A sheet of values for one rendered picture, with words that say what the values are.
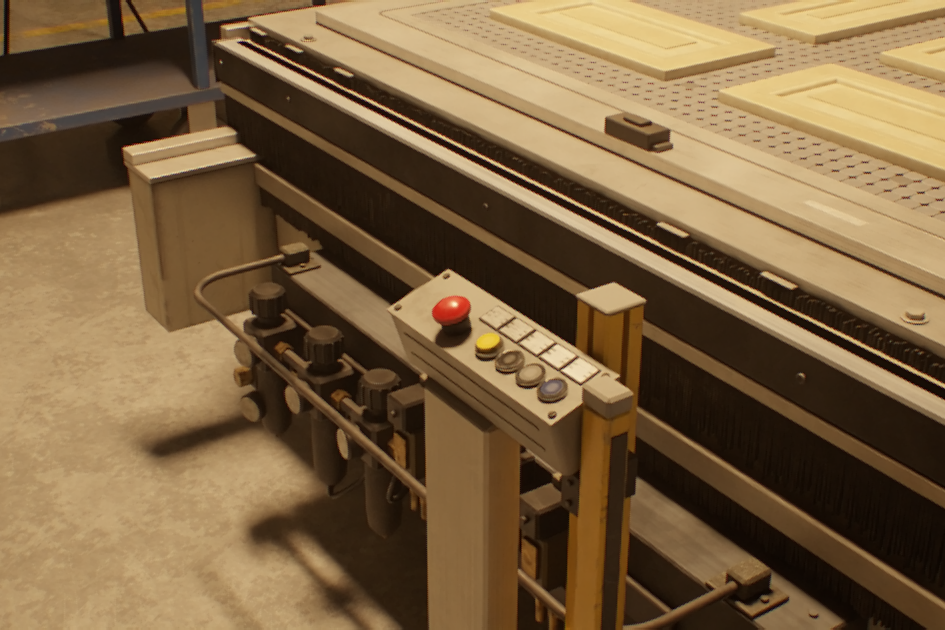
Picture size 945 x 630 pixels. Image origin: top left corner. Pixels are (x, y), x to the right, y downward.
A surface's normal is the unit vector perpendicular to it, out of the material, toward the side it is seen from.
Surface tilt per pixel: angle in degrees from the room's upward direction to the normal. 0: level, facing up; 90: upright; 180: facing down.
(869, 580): 90
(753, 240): 0
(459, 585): 90
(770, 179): 0
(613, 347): 90
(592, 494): 90
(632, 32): 0
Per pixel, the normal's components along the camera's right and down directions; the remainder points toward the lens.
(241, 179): 0.57, 0.37
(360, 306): 0.00, -0.89
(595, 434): -0.82, 0.26
